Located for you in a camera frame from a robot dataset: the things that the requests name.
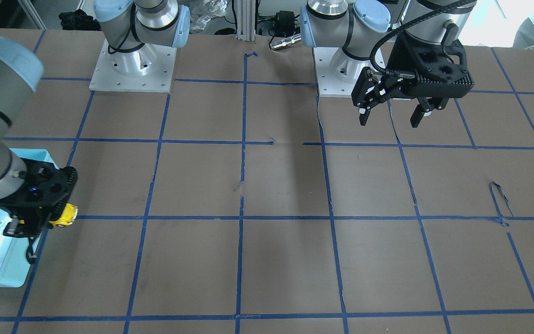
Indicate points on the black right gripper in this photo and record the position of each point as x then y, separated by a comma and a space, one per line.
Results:
15, 216

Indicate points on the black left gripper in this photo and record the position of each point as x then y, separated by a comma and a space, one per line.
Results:
394, 86

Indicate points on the yellow toy beetle car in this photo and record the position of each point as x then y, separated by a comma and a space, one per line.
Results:
67, 218

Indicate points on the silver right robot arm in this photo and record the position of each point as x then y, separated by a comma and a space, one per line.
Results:
111, 138

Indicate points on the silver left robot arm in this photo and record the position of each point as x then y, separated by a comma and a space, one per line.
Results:
363, 29

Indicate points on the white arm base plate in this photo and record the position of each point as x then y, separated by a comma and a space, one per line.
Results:
149, 69
336, 72

